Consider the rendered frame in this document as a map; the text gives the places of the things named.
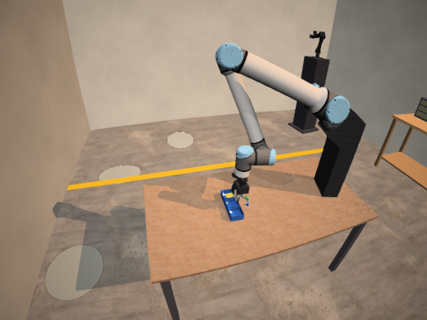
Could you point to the blue three-compartment bin rack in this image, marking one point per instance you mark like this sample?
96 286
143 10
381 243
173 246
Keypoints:
233 205

